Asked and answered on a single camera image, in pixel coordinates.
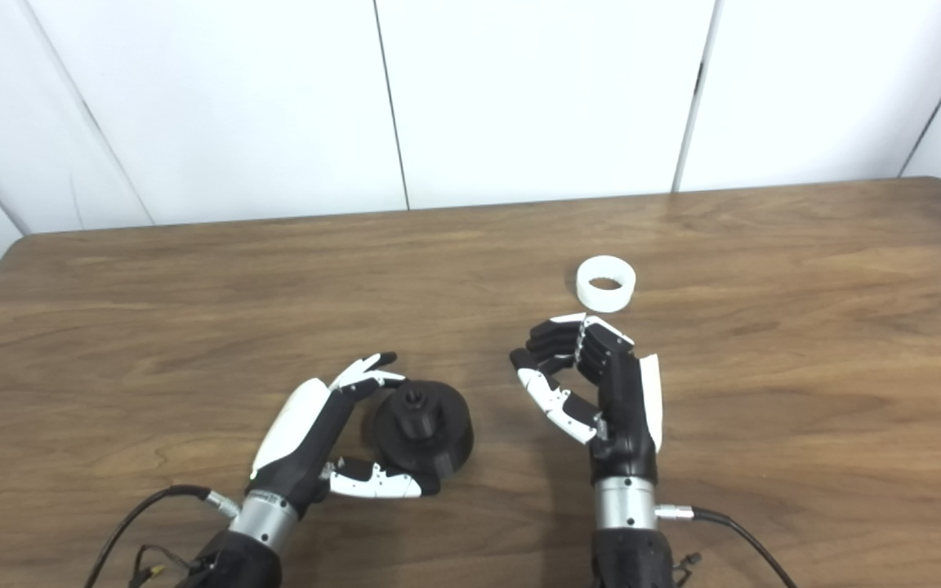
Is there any black and white right hand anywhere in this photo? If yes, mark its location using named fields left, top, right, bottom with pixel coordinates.
left=510, top=313, right=664, bottom=484

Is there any black and white left hand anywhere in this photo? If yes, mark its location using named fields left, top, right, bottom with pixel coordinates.
left=248, top=352, right=443, bottom=517

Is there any white plastic ring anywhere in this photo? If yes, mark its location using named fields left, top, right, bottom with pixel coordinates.
left=576, top=256, right=636, bottom=314

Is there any round black plastic part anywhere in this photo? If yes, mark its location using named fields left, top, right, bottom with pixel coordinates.
left=372, top=380, right=474, bottom=481

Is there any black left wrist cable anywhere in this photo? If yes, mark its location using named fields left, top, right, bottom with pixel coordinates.
left=83, top=485, right=241, bottom=588

